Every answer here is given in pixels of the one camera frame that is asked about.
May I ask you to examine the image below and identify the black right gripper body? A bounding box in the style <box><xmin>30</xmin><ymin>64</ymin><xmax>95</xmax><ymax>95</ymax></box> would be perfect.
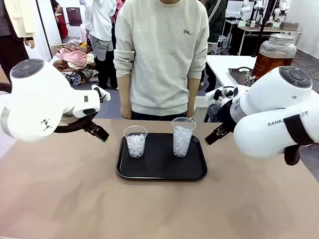
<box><xmin>217</xmin><ymin>99</ymin><xmax>237</xmax><ymax>131</ymax></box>

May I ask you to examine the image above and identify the tall clear cup with ice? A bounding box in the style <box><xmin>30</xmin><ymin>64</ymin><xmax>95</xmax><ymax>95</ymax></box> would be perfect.
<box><xmin>171</xmin><ymin>117</ymin><xmax>197</xmax><ymax>158</ymax></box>

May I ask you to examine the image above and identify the short clear cup with ice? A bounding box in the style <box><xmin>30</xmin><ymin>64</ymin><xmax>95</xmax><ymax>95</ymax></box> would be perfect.
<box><xmin>124</xmin><ymin>125</ymin><xmax>148</xmax><ymax>158</ymax></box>

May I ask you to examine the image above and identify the person's right forearm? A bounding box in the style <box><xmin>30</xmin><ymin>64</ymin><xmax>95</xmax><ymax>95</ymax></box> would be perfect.
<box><xmin>117</xmin><ymin>76</ymin><xmax>132</xmax><ymax>105</ymax></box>

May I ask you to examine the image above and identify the person's left forearm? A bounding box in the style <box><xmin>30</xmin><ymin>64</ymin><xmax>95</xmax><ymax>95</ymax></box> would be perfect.
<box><xmin>186</xmin><ymin>77</ymin><xmax>201</xmax><ymax>105</ymax></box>

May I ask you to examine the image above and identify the glass tea drink dispenser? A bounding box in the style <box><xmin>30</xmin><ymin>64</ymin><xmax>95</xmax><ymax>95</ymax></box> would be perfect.
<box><xmin>251</xmin><ymin>33</ymin><xmax>297</xmax><ymax>81</ymax></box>

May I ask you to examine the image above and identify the person's right hand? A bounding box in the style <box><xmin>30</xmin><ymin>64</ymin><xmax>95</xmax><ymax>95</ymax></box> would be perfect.
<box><xmin>120</xmin><ymin>103</ymin><xmax>133</xmax><ymax>120</ymax></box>

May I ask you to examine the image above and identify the person's left hand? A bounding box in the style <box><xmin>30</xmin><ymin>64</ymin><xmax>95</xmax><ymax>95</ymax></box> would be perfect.
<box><xmin>186</xmin><ymin>101</ymin><xmax>196</xmax><ymax>119</ymax></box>

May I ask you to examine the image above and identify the small black tray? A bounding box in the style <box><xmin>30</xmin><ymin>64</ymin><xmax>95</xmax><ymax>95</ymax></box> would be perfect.
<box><xmin>228</xmin><ymin>66</ymin><xmax>257</xmax><ymax>85</ymax></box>

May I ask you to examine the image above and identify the white side table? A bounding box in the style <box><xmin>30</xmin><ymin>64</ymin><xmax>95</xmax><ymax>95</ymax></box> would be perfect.
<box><xmin>206</xmin><ymin>54</ymin><xmax>258</xmax><ymax>88</ymax></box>

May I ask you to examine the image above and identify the black plastic serving tray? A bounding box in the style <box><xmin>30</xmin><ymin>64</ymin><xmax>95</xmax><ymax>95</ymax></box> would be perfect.
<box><xmin>116</xmin><ymin>132</ymin><xmax>208</xmax><ymax>181</ymax></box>

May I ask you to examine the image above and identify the pile of colourful clothes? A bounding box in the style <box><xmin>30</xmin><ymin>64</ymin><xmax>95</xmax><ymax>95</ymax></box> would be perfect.
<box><xmin>51</xmin><ymin>41</ymin><xmax>100</xmax><ymax>86</ymax></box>

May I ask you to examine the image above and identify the person in grey sweatshirt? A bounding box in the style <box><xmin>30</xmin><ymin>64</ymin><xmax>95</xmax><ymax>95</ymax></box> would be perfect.
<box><xmin>113</xmin><ymin>0</ymin><xmax>210</xmax><ymax>122</ymax></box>

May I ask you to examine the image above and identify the person in dark jacket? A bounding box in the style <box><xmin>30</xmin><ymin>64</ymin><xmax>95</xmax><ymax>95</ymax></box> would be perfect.
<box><xmin>203</xmin><ymin>0</ymin><xmax>228</xmax><ymax>93</ymax></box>

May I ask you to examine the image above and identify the black vertical pole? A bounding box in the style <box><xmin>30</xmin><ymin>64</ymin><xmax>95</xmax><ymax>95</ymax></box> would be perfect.
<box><xmin>255</xmin><ymin>0</ymin><xmax>274</xmax><ymax>57</ymax></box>

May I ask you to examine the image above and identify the grey metal box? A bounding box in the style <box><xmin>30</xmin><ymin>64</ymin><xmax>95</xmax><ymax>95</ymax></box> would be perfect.
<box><xmin>280</xmin><ymin>21</ymin><xmax>300</xmax><ymax>31</ymax></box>

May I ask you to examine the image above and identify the red hanging garment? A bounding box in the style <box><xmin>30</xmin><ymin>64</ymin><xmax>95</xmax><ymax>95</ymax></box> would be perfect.
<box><xmin>55</xmin><ymin>4</ymin><xmax>70</xmax><ymax>40</ymax></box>

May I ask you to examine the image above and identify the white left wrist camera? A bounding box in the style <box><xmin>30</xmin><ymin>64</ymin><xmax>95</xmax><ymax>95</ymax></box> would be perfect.
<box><xmin>91</xmin><ymin>84</ymin><xmax>111</xmax><ymax>103</ymax></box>

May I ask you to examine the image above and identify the black frame workbench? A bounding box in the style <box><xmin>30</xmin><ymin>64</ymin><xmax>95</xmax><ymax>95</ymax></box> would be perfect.
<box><xmin>223</xmin><ymin>19</ymin><xmax>304</xmax><ymax>57</ymax></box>

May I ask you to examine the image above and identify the dark brown wall board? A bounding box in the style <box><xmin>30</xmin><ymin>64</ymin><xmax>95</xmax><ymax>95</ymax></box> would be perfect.
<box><xmin>65</xmin><ymin>7</ymin><xmax>83</xmax><ymax>27</ymax></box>

